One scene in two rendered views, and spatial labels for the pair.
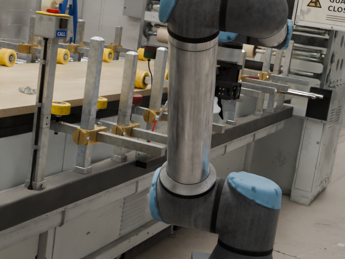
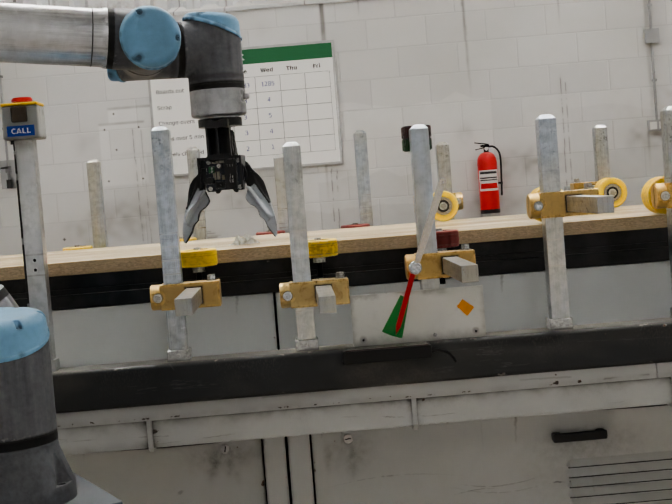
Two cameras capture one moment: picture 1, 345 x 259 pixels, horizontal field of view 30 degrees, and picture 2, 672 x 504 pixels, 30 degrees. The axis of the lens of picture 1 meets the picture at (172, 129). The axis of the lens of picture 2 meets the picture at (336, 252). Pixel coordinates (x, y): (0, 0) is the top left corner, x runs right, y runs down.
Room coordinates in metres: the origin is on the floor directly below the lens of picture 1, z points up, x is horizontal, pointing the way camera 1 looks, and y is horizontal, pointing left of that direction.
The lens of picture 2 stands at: (1.35, -2.06, 1.02)
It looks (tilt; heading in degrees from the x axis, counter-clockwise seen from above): 3 degrees down; 65
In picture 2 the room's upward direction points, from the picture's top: 4 degrees counter-clockwise
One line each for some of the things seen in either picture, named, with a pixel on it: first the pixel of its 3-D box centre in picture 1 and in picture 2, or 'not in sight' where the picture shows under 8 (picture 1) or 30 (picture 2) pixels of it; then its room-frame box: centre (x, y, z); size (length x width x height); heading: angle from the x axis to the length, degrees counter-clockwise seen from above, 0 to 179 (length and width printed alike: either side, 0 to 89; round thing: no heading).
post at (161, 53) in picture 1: (154, 107); (427, 247); (2.56, 0.08, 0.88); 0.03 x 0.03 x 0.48; 67
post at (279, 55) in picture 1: (274, 81); not in sight; (4.16, -0.61, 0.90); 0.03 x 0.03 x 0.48; 67
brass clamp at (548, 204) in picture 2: not in sight; (562, 203); (2.81, -0.02, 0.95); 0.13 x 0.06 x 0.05; 157
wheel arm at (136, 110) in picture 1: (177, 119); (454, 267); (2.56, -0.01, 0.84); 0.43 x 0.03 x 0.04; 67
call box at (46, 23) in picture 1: (51, 26); (24, 123); (1.86, 0.38, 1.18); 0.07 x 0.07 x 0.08; 67
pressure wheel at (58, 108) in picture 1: (57, 117); (199, 275); (2.19, 0.40, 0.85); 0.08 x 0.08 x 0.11
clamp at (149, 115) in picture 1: (155, 115); (439, 264); (2.58, 0.08, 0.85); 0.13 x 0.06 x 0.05; 157
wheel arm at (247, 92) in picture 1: (210, 84); not in sight; (3.04, -0.15, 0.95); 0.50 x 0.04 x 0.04; 67
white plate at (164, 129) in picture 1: (152, 141); (418, 316); (2.52, 0.07, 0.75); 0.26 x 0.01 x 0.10; 157
